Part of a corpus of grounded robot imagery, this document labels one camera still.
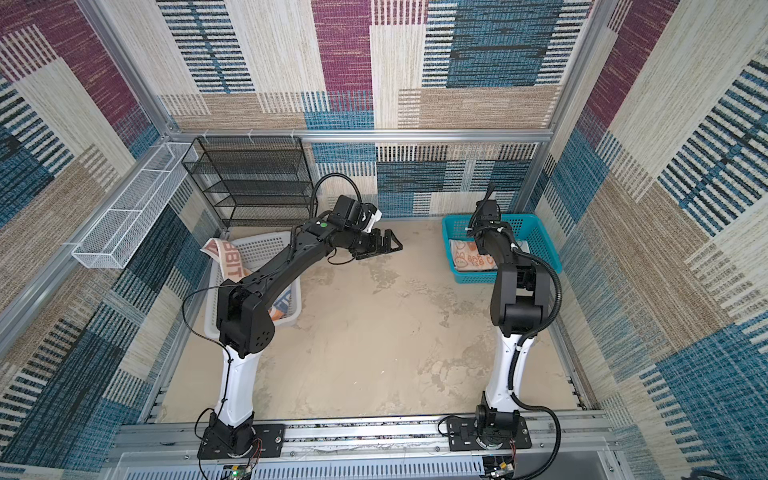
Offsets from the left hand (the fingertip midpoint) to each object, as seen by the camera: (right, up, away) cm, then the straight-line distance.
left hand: (394, 245), depth 86 cm
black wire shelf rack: (-50, +24, +23) cm, 60 cm away
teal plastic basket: (+48, +6, +22) cm, 53 cm away
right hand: (+36, +1, +13) cm, 38 cm away
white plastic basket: (-47, -1, +19) cm, 50 cm away
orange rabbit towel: (-51, -9, +12) cm, 53 cm away
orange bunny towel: (+25, -4, +19) cm, 32 cm away
